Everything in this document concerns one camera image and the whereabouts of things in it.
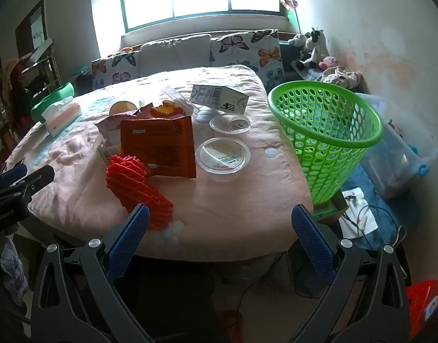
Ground cow plush toy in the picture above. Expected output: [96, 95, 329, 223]
[296, 28, 328, 71]

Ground clear storage box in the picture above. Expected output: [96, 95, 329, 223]
[355, 93, 438, 201]

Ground cardboard box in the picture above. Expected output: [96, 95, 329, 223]
[314, 191, 348, 226]

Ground orange yellow plastic wrapper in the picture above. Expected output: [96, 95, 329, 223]
[150, 102, 184, 118]

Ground large butterfly pillow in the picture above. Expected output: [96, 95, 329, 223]
[210, 29, 286, 91]

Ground red box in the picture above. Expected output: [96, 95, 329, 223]
[406, 279, 438, 342]

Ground green plastic basket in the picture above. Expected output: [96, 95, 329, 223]
[268, 81, 384, 206]

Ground grey plush toy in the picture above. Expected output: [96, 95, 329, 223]
[288, 33, 310, 49]

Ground translucent cup with yellow lid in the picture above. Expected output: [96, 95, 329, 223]
[110, 99, 144, 115]

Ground green plastic basin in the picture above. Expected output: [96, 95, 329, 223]
[30, 82, 75, 124]

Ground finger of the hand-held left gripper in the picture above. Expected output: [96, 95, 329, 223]
[0, 165, 28, 195]
[0, 165, 55, 206]

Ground pink plush toy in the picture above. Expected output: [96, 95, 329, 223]
[319, 55, 340, 70]

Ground orange snack packet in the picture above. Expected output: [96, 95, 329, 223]
[120, 116, 198, 179]

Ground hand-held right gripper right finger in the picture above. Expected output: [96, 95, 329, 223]
[291, 204, 409, 343]

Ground grey pillow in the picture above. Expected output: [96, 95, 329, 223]
[140, 34, 212, 77]

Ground white milk carton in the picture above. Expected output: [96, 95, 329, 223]
[189, 84, 250, 117]

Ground large clear plastic cup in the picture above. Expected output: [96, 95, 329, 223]
[195, 137, 251, 183]

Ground small clear plastic cup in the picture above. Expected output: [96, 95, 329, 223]
[209, 112, 253, 134]

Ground crumpled beige cloth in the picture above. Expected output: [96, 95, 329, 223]
[321, 66, 362, 89]

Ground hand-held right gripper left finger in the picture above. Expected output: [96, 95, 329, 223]
[31, 203, 150, 343]

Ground small butterfly pillow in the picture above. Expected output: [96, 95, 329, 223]
[91, 51, 142, 91]

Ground dark wooden door frame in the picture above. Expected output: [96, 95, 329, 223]
[15, 0, 48, 49]

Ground clear plastic packaging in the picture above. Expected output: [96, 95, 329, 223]
[162, 85, 198, 115]

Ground black cable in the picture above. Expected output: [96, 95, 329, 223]
[344, 200, 409, 279]

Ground wooden rack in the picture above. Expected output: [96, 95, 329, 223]
[19, 41, 63, 108]

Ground small white packet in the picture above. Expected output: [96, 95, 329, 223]
[98, 139, 121, 163]

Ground hanging red clothes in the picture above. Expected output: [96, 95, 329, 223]
[8, 61, 30, 122]

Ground white paper sheet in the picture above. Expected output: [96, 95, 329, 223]
[338, 188, 378, 240]

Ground pink tissue pack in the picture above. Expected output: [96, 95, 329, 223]
[41, 98, 81, 138]

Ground red foam fruit net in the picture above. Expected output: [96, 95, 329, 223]
[105, 154, 174, 231]

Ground pink wrapper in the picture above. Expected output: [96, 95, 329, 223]
[94, 114, 121, 151]

